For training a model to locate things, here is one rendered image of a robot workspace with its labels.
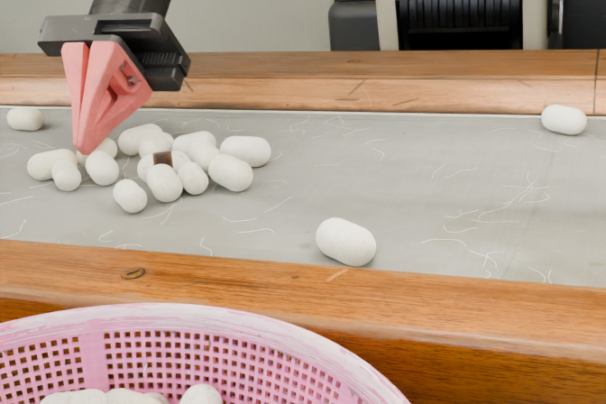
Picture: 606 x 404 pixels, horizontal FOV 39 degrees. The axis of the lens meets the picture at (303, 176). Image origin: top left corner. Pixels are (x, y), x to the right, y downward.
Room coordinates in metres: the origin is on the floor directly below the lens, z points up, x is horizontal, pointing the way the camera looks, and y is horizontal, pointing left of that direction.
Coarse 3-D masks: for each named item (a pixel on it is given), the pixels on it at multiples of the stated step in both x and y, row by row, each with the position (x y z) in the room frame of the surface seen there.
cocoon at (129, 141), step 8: (136, 128) 0.63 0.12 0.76; (144, 128) 0.63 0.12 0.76; (152, 128) 0.63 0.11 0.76; (160, 128) 0.63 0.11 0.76; (120, 136) 0.62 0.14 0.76; (128, 136) 0.62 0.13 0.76; (136, 136) 0.62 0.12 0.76; (144, 136) 0.62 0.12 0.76; (120, 144) 0.62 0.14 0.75; (128, 144) 0.62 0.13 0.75; (136, 144) 0.62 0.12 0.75; (128, 152) 0.62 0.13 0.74; (136, 152) 0.62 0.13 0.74
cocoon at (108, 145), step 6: (108, 138) 0.62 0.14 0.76; (102, 144) 0.61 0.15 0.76; (108, 144) 0.61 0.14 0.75; (114, 144) 0.62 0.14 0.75; (96, 150) 0.60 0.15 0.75; (102, 150) 0.61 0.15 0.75; (108, 150) 0.61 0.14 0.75; (114, 150) 0.61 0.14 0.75; (78, 156) 0.60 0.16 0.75; (84, 156) 0.60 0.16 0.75; (114, 156) 0.61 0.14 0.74; (78, 162) 0.60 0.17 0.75; (84, 162) 0.60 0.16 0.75
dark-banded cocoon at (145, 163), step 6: (144, 156) 0.56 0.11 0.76; (150, 156) 0.56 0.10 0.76; (174, 156) 0.56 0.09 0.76; (180, 156) 0.56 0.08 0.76; (186, 156) 0.56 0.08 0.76; (144, 162) 0.55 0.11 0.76; (150, 162) 0.55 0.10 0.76; (174, 162) 0.55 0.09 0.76; (180, 162) 0.55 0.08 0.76; (186, 162) 0.56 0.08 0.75; (138, 168) 0.56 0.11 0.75; (144, 168) 0.55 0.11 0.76; (150, 168) 0.55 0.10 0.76; (174, 168) 0.55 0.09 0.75; (138, 174) 0.56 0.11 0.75; (144, 174) 0.55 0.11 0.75; (144, 180) 0.55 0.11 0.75
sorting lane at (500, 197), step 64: (0, 128) 0.73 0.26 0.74; (64, 128) 0.71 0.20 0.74; (128, 128) 0.69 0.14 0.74; (192, 128) 0.68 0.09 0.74; (256, 128) 0.66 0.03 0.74; (320, 128) 0.65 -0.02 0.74; (384, 128) 0.63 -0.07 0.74; (448, 128) 0.62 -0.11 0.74; (512, 128) 0.60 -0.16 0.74; (0, 192) 0.57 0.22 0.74; (64, 192) 0.56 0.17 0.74; (256, 192) 0.53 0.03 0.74; (320, 192) 0.51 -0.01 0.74; (384, 192) 0.50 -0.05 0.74; (448, 192) 0.49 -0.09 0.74; (512, 192) 0.48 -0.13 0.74; (576, 192) 0.48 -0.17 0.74; (256, 256) 0.43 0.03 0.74; (320, 256) 0.42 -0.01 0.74; (384, 256) 0.42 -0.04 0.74; (448, 256) 0.41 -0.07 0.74; (512, 256) 0.40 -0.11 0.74; (576, 256) 0.40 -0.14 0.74
